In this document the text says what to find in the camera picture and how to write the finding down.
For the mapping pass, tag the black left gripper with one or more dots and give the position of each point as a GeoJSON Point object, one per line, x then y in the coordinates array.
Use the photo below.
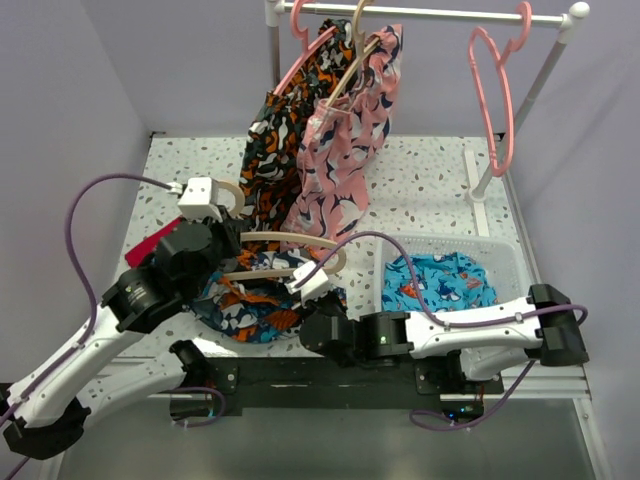
{"type": "Point", "coordinates": [230, 230]}

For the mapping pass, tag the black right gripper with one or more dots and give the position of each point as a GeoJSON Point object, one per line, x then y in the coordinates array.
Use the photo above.
{"type": "Point", "coordinates": [312, 304]}

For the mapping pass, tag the blue orange patterned shorts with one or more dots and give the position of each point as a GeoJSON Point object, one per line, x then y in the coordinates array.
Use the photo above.
{"type": "Point", "coordinates": [252, 311]}

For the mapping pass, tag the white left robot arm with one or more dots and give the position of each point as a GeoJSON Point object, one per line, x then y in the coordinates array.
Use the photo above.
{"type": "Point", "coordinates": [48, 411]}

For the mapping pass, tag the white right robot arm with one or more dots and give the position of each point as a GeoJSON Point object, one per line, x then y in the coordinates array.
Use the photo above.
{"type": "Point", "coordinates": [542, 326]}

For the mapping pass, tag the black orange camouflage shorts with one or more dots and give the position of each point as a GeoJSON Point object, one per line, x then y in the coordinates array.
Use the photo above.
{"type": "Point", "coordinates": [269, 175]}

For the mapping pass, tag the light blue shark shorts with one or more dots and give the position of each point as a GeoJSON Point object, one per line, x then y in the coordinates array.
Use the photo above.
{"type": "Point", "coordinates": [449, 282]}

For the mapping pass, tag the pink patterned shorts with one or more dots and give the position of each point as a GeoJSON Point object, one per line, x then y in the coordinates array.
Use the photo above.
{"type": "Point", "coordinates": [342, 136]}

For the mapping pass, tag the pink hanger left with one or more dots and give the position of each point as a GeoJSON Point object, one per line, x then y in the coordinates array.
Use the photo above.
{"type": "Point", "coordinates": [308, 47]}

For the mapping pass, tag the wooden hanger with shorts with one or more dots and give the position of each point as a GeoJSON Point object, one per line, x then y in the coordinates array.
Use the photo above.
{"type": "Point", "coordinates": [350, 65]}

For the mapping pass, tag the empty pink hanger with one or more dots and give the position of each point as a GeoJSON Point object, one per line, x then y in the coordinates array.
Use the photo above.
{"type": "Point", "coordinates": [498, 167]}

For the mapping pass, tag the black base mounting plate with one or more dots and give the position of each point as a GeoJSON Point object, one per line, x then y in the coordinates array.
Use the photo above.
{"type": "Point", "coordinates": [319, 383]}

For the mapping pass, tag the red folded cloth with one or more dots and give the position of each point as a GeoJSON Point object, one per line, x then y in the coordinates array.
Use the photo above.
{"type": "Point", "coordinates": [135, 256]}

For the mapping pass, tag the white plastic basket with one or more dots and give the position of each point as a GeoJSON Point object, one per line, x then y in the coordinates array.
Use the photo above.
{"type": "Point", "coordinates": [501, 259]}

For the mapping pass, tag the white clothes rack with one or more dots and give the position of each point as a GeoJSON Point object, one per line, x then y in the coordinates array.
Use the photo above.
{"type": "Point", "coordinates": [565, 24]}

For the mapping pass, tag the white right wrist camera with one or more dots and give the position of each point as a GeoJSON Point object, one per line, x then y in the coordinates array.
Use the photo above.
{"type": "Point", "coordinates": [308, 282]}

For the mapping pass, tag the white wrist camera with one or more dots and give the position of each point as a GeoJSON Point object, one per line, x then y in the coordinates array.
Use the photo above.
{"type": "Point", "coordinates": [308, 282]}
{"type": "Point", "coordinates": [197, 198]}

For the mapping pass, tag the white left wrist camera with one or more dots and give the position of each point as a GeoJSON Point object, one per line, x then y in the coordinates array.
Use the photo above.
{"type": "Point", "coordinates": [197, 198]}

